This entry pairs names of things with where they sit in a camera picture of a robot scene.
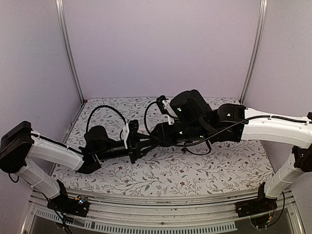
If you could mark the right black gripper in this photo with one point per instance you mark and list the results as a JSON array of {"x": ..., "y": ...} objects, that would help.
[{"x": 162, "y": 131}]

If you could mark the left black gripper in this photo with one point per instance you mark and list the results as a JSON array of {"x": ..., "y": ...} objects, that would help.
[{"x": 132, "y": 148}]

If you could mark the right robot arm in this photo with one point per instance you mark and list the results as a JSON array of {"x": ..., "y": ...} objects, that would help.
[{"x": 232, "y": 122}]

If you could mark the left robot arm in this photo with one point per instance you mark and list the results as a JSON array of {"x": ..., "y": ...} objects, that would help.
[{"x": 21, "y": 145}]

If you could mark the floral table cloth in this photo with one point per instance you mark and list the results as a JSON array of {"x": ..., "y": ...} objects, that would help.
[{"x": 222, "y": 168}]

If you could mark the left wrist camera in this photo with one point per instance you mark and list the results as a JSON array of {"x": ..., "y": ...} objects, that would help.
[{"x": 129, "y": 134}]

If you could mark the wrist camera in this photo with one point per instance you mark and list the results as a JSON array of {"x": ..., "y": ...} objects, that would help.
[
  {"x": 129, "y": 134},
  {"x": 163, "y": 104}
]

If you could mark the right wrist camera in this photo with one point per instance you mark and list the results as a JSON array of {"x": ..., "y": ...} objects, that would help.
[{"x": 163, "y": 104}]

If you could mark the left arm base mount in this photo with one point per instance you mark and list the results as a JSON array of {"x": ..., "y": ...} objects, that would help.
[{"x": 71, "y": 206}]

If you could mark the aluminium front rail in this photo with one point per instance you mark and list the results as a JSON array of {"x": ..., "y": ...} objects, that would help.
[{"x": 195, "y": 214}]

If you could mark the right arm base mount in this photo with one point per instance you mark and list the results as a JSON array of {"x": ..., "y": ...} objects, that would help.
[{"x": 255, "y": 206}]

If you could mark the right aluminium frame post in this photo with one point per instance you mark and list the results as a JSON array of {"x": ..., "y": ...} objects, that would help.
[{"x": 256, "y": 45}]

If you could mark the aluminium frame post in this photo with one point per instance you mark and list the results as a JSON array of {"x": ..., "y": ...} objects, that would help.
[
  {"x": 256, "y": 45},
  {"x": 68, "y": 50}
]

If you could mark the left aluminium frame post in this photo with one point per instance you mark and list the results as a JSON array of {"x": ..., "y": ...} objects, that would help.
[{"x": 68, "y": 50}]

